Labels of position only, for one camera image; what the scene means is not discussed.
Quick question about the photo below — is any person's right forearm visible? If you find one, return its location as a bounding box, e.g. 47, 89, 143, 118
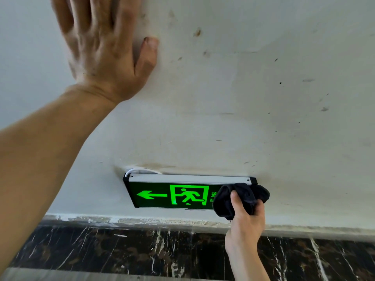
225, 245, 271, 281

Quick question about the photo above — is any person's right hand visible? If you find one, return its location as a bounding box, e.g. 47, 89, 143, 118
225, 190, 266, 256

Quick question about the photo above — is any person's left hand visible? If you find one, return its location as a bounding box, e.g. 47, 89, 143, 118
50, 0, 160, 104

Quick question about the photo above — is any green illuminated exit sign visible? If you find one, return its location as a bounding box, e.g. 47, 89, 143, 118
123, 173, 258, 211

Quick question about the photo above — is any black cleaning cloth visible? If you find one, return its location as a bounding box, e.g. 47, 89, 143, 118
212, 183, 271, 221

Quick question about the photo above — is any person's left forearm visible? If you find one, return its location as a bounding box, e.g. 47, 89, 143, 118
0, 84, 119, 276

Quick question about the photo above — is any white cable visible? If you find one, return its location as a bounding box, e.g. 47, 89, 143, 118
125, 167, 163, 178

